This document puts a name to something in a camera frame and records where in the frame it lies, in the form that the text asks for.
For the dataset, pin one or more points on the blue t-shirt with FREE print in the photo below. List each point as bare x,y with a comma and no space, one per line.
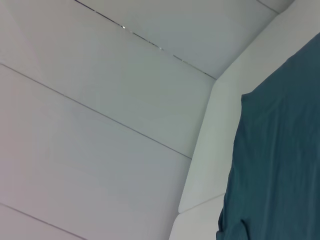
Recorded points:
280,150

